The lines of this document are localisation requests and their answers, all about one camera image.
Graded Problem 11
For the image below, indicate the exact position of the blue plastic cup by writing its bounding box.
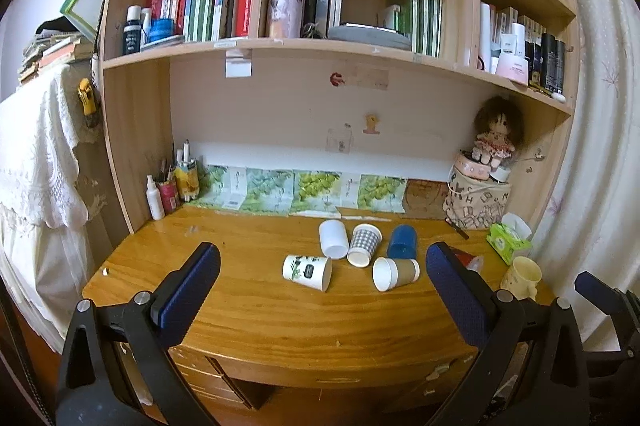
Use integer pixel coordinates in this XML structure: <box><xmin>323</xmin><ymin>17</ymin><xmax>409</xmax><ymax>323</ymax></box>
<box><xmin>386</xmin><ymin>224</ymin><xmax>418</xmax><ymax>259</ymax></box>

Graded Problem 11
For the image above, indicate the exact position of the brown sleeve paper cup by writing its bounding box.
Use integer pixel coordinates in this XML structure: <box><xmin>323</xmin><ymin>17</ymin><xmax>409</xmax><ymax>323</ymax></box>
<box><xmin>372</xmin><ymin>257</ymin><xmax>421</xmax><ymax>293</ymax></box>

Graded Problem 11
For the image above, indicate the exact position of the grey checkered paper cup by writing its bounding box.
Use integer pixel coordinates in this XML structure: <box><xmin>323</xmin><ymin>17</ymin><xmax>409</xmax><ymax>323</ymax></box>
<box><xmin>347</xmin><ymin>224</ymin><xmax>383</xmax><ymax>268</ymax></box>

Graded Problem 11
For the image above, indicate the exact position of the leaf print paper cup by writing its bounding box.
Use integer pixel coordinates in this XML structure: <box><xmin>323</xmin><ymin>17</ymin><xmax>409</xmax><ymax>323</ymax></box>
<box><xmin>282</xmin><ymin>255</ymin><xmax>333</xmax><ymax>292</ymax></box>

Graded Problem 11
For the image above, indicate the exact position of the plain white paper cup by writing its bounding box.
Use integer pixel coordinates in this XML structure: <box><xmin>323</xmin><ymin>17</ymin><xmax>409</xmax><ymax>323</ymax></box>
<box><xmin>319</xmin><ymin>219</ymin><xmax>349</xmax><ymax>259</ymax></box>

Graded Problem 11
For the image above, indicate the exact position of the white curtain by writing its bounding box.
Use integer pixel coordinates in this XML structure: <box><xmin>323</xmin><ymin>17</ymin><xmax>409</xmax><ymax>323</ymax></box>
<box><xmin>532</xmin><ymin>0</ymin><xmax>639</xmax><ymax>350</ymax></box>

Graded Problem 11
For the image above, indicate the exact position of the cream ceramic mug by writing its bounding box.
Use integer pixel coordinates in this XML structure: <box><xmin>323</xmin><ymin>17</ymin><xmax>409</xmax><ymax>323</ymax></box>
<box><xmin>500</xmin><ymin>256</ymin><xmax>542</xmax><ymax>300</ymax></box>

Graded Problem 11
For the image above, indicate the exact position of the white lace cloth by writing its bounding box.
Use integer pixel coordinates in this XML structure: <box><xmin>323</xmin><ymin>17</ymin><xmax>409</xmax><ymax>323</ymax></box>
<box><xmin>1</xmin><ymin>64</ymin><xmax>96</xmax><ymax>352</ymax></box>

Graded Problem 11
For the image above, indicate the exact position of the green tissue pack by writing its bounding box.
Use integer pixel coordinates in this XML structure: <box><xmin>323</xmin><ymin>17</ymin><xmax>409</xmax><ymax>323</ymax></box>
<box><xmin>486</xmin><ymin>224</ymin><xmax>532</xmax><ymax>266</ymax></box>

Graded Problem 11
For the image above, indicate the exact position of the dark pen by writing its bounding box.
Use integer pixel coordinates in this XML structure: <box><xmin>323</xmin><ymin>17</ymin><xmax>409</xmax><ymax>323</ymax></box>
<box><xmin>445</xmin><ymin>218</ymin><xmax>470</xmax><ymax>240</ymax></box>

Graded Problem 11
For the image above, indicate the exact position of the letter print fabric bag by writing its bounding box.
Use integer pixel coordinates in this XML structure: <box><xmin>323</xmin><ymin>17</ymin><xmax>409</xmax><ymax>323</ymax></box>
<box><xmin>442</xmin><ymin>168</ymin><xmax>512</xmax><ymax>230</ymax></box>

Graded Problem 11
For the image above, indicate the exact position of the white spray bottle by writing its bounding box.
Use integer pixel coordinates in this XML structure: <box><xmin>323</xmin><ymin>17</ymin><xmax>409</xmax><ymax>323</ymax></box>
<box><xmin>146</xmin><ymin>175</ymin><xmax>165</xmax><ymax>221</ymax></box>

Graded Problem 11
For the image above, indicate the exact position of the red pen holder can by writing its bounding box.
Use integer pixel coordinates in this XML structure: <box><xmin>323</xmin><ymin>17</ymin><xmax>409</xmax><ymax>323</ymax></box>
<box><xmin>157</xmin><ymin>180</ymin><xmax>180</xmax><ymax>215</ymax></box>

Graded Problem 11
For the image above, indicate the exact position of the brown cartoon cardboard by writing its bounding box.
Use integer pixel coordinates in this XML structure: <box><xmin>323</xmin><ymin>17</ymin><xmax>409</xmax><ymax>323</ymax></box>
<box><xmin>402</xmin><ymin>179</ymin><xmax>449</xmax><ymax>220</ymax></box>

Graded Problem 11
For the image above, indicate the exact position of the yellow juice carton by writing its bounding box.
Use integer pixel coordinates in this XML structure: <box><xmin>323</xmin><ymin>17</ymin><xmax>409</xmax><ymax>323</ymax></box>
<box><xmin>175</xmin><ymin>160</ymin><xmax>200</xmax><ymax>202</ymax></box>

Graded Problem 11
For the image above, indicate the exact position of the pink round tin box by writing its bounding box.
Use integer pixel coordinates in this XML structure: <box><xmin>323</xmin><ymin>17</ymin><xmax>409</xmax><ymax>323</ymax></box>
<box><xmin>454</xmin><ymin>152</ymin><xmax>491</xmax><ymax>181</ymax></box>

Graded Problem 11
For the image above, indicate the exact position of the brown haired rag doll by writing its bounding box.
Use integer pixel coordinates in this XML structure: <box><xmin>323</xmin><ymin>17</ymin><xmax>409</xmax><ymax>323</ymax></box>
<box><xmin>472</xmin><ymin>96</ymin><xmax>524</xmax><ymax>170</ymax></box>

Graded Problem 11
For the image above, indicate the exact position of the grape print paper strip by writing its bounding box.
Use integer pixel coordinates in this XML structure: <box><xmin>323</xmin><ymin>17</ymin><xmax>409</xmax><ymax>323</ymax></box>
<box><xmin>194</xmin><ymin>165</ymin><xmax>408</xmax><ymax>216</ymax></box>

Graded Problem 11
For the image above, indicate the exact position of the pink cosmetic jar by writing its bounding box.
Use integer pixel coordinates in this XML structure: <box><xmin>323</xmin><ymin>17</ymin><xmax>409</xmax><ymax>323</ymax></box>
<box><xmin>496</xmin><ymin>52</ymin><xmax>528</xmax><ymax>86</ymax></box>

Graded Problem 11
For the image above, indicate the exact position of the yellow toy figure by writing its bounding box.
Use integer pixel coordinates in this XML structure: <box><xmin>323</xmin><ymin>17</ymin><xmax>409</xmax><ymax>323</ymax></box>
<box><xmin>77</xmin><ymin>78</ymin><xmax>100</xmax><ymax>128</ymax></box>

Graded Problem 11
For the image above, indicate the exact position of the dark blue bottle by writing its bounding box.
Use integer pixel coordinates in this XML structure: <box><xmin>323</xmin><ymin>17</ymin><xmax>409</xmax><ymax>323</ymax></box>
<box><xmin>122</xmin><ymin>4</ymin><xmax>142</xmax><ymax>56</ymax></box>

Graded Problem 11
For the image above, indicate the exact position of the wooden bookshelf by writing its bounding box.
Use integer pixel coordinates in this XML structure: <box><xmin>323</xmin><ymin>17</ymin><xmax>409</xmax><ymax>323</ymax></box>
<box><xmin>100</xmin><ymin>0</ymin><xmax>579</xmax><ymax>231</ymax></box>

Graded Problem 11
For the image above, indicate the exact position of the grey flat pouch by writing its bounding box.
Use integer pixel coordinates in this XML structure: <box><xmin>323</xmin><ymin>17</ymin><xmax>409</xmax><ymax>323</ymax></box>
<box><xmin>328</xmin><ymin>23</ymin><xmax>412</xmax><ymax>51</ymax></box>

